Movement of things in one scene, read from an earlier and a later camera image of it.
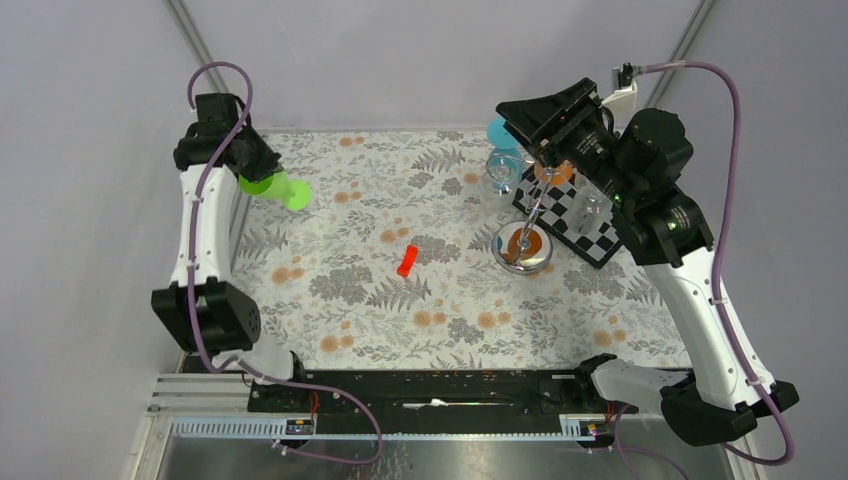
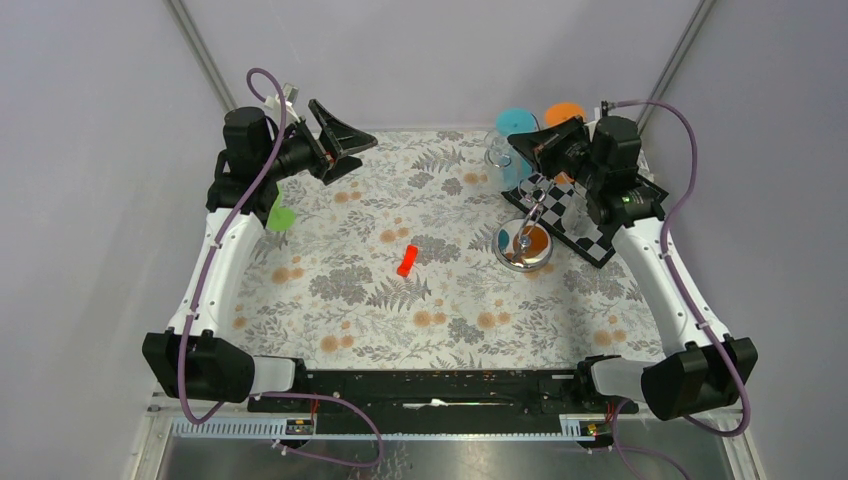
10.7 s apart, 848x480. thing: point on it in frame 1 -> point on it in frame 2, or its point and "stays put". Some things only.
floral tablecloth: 390,267 stays put
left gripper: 267,164 -> 338,140
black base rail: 449,402 stays put
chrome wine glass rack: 524,247 stays put
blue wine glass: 506,155 stays put
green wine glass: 296,193 -> 280,219
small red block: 406,265 stays put
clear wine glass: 501,176 -> 497,152
